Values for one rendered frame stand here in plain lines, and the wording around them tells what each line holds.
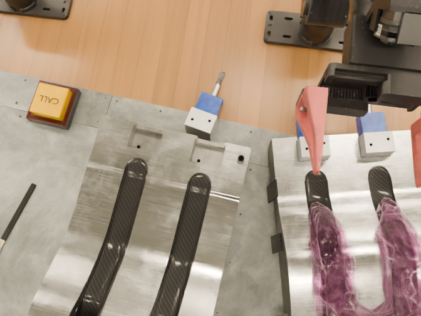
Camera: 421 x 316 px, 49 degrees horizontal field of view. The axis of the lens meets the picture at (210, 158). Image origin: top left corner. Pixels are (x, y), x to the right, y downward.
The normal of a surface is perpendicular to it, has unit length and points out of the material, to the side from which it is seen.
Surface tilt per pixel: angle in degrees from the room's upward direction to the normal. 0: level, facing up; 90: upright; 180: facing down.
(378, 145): 0
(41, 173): 0
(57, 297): 21
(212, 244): 3
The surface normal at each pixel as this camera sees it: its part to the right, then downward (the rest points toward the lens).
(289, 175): -0.02, -0.25
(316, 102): -0.07, 0.12
